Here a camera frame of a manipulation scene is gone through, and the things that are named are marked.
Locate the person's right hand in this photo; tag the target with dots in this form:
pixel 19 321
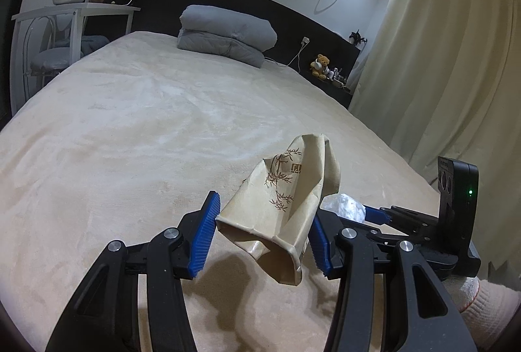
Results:
pixel 462 293

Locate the chair with grey cushion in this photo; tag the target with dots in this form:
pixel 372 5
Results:
pixel 53 59

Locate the cluster of small bottles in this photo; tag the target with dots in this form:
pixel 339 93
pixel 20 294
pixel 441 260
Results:
pixel 337 81

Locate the clear plastic wrap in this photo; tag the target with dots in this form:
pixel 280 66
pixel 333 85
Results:
pixel 346 207

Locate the black spiky ornament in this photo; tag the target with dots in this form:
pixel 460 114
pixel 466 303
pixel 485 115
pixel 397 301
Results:
pixel 357 38

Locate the person's right forearm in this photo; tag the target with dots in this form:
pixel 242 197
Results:
pixel 496 315

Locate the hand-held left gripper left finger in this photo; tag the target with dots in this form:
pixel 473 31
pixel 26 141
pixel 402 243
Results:
pixel 203 238

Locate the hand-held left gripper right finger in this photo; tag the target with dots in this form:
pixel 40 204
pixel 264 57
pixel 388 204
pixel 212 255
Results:
pixel 321 250

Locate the brown teddy bear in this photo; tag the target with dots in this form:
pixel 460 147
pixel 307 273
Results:
pixel 321 63

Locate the cream curtain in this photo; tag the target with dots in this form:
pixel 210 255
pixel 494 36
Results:
pixel 439 71

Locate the folded grey quilt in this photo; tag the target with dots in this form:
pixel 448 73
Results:
pixel 228 30

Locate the white table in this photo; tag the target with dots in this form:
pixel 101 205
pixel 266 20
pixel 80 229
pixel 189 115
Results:
pixel 81 10

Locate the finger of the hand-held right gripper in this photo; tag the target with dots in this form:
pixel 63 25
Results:
pixel 419 244
pixel 407 218

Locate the grey cloth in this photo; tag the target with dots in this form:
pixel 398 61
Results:
pixel 95 43

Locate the beige printed paper bag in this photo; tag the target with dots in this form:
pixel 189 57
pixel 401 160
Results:
pixel 276 189

